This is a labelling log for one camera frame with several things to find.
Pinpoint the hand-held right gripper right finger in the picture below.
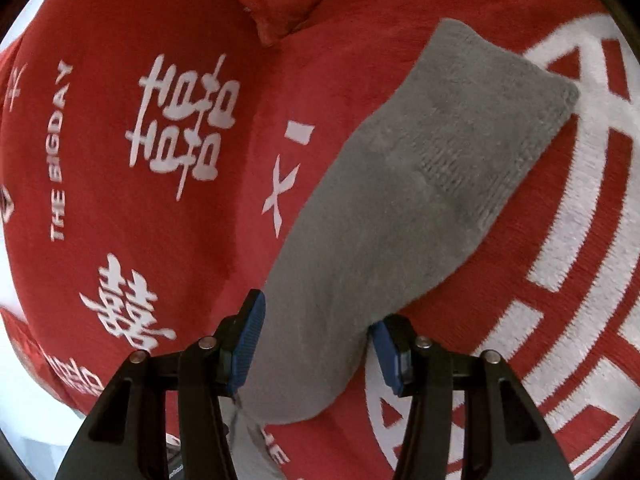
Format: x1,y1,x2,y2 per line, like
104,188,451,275
370,314,583,480

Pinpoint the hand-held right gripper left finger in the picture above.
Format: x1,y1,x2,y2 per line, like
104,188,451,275
54,288,267,480

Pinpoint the grey sock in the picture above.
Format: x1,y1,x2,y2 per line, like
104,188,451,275
235,18,581,423

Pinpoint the red printed blanket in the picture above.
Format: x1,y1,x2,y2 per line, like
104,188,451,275
0,0,640,480

